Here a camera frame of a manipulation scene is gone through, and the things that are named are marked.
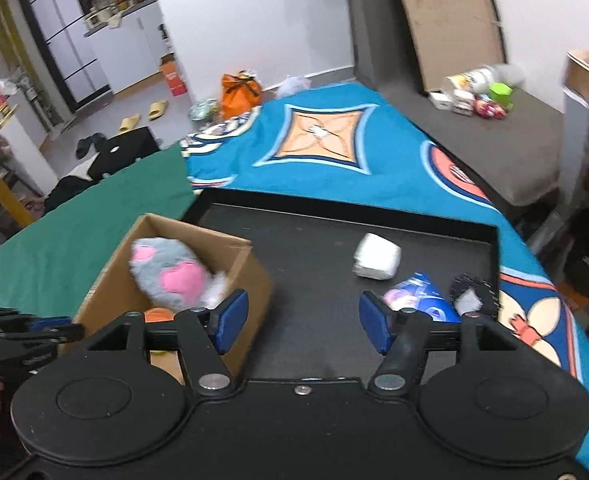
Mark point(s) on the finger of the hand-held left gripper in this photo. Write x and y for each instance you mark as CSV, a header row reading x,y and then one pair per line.
x,y
34,325

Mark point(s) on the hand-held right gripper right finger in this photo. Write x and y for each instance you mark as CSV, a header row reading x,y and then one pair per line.
x,y
374,322

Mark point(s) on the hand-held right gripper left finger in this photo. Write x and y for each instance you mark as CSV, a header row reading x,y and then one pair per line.
x,y
232,320

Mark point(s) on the blue white packet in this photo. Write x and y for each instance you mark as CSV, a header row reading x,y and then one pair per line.
x,y
424,295

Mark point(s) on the burger plush toy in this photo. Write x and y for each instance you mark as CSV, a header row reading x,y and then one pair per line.
x,y
157,316

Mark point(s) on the black tray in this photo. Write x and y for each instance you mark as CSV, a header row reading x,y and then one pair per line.
x,y
314,270

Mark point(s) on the brown cardboard box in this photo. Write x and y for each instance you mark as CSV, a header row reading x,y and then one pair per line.
x,y
104,285

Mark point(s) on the grey plush toy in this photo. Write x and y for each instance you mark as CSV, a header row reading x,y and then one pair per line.
x,y
169,265

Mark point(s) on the white soft block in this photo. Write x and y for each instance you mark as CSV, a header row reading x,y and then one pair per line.
x,y
377,256

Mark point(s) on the green mat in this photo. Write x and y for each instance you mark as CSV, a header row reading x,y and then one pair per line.
x,y
74,240

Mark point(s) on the dark cloth pile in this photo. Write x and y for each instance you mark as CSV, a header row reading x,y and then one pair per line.
x,y
69,195

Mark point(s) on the yellow table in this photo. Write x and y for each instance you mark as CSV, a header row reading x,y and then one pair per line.
x,y
4,190

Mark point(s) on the blue printed blanket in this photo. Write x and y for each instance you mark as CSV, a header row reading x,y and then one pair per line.
x,y
399,160

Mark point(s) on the black slipper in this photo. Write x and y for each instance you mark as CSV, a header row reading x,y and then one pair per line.
x,y
98,140
83,148

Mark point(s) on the black bag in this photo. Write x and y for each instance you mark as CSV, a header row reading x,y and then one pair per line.
x,y
124,155

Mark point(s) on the patterned plastic bag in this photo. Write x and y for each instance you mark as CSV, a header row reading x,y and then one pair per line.
x,y
204,109

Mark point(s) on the grey folding sofa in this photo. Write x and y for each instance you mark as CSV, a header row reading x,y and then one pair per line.
x,y
499,150

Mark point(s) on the orange bag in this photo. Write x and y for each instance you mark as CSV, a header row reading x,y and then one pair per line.
x,y
240,96

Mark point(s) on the small white boxes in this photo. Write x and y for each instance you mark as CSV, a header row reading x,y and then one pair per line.
x,y
452,102

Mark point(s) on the white plastic bag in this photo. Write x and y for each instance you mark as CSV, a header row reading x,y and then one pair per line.
x,y
292,87

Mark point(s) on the small red toys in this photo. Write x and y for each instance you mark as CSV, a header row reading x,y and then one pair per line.
x,y
489,108

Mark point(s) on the orange carton box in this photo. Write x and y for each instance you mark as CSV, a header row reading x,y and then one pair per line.
x,y
173,76

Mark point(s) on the white kitchen cabinet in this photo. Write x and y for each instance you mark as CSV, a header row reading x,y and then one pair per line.
x,y
129,55

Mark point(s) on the black framed sliding door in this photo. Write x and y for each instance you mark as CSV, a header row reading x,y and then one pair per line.
x,y
59,35

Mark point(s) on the grey desk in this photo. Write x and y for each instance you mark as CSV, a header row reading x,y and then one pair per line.
x,y
576,90

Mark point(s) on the black framed brown board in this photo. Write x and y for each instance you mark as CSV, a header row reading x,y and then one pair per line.
x,y
444,20

